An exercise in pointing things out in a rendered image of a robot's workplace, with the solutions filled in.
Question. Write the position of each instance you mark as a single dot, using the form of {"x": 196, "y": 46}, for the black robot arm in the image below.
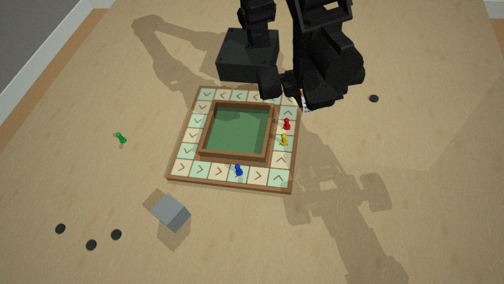
{"x": 317, "y": 32}

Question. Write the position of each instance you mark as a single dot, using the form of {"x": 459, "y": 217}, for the blue pawn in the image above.
{"x": 238, "y": 171}

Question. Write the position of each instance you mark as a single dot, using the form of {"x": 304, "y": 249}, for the yellow pawn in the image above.
{"x": 284, "y": 140}

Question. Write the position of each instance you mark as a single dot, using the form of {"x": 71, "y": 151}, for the red pawn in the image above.
{"x": 286, "y": 124}

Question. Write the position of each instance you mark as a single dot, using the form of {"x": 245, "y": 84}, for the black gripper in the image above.
{"x": 269, "y": 80}

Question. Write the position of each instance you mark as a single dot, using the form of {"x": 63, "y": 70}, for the green pawn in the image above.
{"x": 122, "y": 139}

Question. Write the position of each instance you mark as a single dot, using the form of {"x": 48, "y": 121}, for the white die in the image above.
{"x": 304, "y": 107}

